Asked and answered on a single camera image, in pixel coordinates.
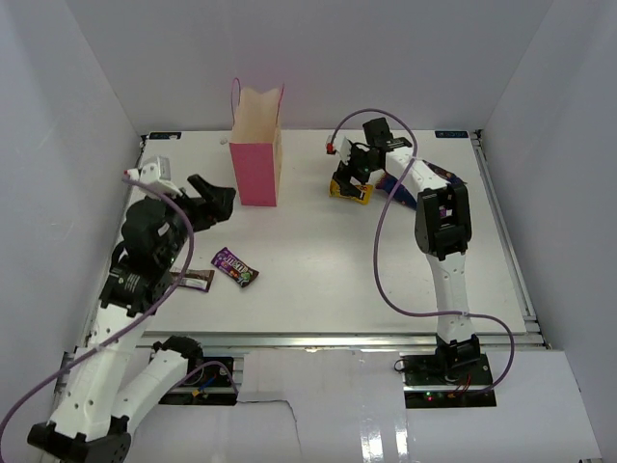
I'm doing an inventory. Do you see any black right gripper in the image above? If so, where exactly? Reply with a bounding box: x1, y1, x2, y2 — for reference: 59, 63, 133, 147
335, 141, 383, 198

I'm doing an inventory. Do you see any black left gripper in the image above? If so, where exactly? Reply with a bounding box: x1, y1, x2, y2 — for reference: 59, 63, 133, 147
151, 174, 235, 264

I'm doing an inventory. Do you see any yellow M&M's peanut packet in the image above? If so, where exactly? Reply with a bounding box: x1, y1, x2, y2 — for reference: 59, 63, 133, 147
329, 179, 374, 204

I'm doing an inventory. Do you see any brown M&M's chocolate packet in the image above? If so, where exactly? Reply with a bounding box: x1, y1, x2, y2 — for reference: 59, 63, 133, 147
211, 247, 259, 288

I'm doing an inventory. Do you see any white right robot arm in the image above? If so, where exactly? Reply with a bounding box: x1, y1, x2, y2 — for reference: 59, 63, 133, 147
326, 118, 480, 385

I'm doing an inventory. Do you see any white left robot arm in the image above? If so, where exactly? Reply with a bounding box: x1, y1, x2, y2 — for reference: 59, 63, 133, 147
27, 175, 236, 462

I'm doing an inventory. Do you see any purple nut snack bag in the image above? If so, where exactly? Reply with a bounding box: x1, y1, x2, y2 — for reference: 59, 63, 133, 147
375, 159, 465, 209

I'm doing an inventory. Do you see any pink paper gift bag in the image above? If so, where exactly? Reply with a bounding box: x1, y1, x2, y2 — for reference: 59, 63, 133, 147
228, 78, 284, 207

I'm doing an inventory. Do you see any dark brown snack bar packet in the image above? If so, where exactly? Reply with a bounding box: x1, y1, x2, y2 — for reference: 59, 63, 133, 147
171, 269, 214, 293

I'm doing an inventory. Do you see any black corner label left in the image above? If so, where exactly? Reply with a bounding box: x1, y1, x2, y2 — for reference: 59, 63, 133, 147
147, 131, 182, 141

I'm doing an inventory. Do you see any black corner label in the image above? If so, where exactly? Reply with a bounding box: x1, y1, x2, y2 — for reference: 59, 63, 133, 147
435, 130, 469, 139
147, 131, 182, 141

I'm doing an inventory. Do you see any black corner label right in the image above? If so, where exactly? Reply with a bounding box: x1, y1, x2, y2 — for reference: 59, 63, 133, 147
435, 130, 469, 139

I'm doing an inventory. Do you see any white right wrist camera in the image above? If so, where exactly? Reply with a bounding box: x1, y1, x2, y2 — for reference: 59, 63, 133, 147
326, 136, 353, 164

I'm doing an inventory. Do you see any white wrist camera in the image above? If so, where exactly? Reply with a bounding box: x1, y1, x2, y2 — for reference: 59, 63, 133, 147
326, 136, 353, 164
124, 156, 180, 196

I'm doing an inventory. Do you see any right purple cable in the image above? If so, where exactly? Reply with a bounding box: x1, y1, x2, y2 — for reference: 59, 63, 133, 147
331, 107, 516, 395

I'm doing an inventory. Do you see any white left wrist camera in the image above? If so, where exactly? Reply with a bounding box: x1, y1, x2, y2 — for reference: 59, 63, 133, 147
124, 156, 180, 196

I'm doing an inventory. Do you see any aluminium table edge rail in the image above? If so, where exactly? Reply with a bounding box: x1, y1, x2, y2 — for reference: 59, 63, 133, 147
136, 332, 545, 350

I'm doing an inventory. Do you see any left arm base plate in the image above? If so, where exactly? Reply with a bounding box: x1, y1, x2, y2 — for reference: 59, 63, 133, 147
159, 357, 243, 406

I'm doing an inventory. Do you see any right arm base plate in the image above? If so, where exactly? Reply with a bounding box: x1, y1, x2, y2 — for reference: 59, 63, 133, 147
393, 354, 496, 410

